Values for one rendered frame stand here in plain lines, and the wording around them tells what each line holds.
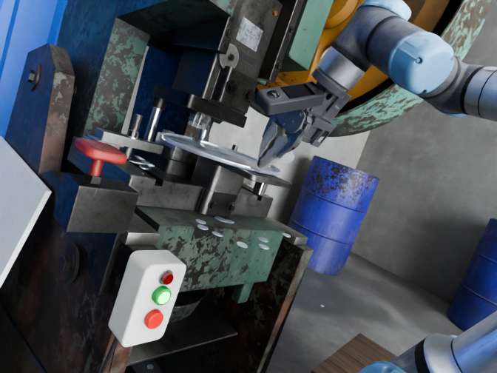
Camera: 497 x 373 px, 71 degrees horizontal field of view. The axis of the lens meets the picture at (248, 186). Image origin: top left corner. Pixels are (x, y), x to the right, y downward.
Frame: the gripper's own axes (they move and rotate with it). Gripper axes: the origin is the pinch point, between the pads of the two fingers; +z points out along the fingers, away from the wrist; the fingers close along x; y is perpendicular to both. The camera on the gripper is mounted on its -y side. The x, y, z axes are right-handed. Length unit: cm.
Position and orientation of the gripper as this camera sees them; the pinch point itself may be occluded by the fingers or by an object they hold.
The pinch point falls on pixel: (259, 161)
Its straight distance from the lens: 70.0
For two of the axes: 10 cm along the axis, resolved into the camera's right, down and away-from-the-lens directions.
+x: -4.0, -6.8, 6.1
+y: 7.3, 1.7, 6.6
